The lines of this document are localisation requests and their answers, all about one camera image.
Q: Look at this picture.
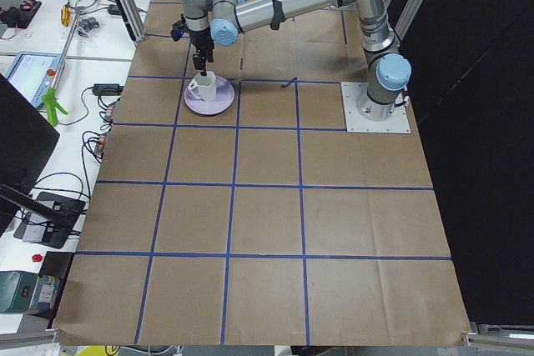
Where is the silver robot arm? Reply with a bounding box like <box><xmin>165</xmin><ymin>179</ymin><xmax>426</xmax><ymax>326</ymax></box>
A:
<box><xmin>171</xmin><ymin>0</ymin><xmax>412</xmax><ymax>122</ymax></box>

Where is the white faceted cup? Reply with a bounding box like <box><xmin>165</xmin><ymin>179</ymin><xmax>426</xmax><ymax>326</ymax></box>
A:
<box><xmin>187</xmin><ymin>71</ymin><xmax>217</xmax><ymax>102</ymax></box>

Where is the black power adapter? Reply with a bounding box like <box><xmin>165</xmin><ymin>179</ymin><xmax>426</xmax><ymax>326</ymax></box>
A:
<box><xmin>92</xmin><ymin>83</ymin><xmax>123</xmax><ymax>96</ymax></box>

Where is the teach pendant tablet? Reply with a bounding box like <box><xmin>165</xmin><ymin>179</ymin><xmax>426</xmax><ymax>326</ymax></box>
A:
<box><xmin>6</xmin><ymin>52</ymin><xmax>59</xmax><ymax>109</ymax></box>

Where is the black monitor stand base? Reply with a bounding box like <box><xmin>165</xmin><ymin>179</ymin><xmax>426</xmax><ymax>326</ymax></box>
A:
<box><xmin>13</xmin><ymin>191</ymin><xmax>86</xmax><ymax>248</ymax></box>

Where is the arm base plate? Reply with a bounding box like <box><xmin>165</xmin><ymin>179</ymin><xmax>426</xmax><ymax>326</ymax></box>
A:
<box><xmin>340</xmin><ymin>82</ymin><xmax>411</xmax><ymax>134</ymax></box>

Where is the yellow hand tool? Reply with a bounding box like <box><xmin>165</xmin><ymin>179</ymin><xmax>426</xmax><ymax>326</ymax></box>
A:
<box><xmin>60</xmin><ymin>4</ymin><xmax>71</xmax><ymax>27</ymax></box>

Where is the red emergency button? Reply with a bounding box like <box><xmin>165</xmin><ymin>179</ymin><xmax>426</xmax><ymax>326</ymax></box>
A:
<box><xmin>32</xmin><ymin>253</ymin><xmax>43</xmax><ymax>263</ymax></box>

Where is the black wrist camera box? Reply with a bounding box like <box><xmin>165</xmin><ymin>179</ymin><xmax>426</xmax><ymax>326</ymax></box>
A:
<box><xmin>170</xmin><ymin>14</ymin><xmax>187</xmax><ymax>42</ymax></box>

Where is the green box device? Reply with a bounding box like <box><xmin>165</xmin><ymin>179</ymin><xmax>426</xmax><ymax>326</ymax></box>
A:
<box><xmin>1</xmin><ymin>271</ymin><xmax>39</xmax><ymax>313</ymax></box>

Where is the black monitor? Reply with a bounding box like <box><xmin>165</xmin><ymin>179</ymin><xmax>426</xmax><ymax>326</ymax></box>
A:
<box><xmin>0</xmin><ymin>73</ymin><xmax>61</xmax><ymax>237</ymax></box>

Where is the green handled reach grabber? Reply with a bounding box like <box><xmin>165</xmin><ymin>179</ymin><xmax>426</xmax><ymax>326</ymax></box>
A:
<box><xmin>41</xmin><ymin>3</ymin><xmax>80</xmax><ymax>127</ymax></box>

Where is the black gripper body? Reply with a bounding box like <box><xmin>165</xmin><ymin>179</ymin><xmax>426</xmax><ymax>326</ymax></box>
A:
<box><xmin>190</xmin><ymin>31</ymin><xmax>214</xmax><ymax>62</ymax></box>

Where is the lilac round plate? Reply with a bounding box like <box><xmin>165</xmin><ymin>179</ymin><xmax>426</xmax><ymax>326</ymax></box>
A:
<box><xmin>184</xmin><ymin>75</ymin><xmax>234</xmax><ymax>116</ymax></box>

